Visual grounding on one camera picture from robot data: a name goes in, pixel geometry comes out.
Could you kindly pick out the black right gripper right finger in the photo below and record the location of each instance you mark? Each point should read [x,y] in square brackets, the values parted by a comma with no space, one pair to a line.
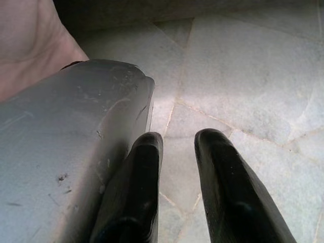
[233,192]

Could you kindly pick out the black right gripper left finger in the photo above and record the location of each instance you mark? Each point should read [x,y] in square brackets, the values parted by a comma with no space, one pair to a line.
[138,192]

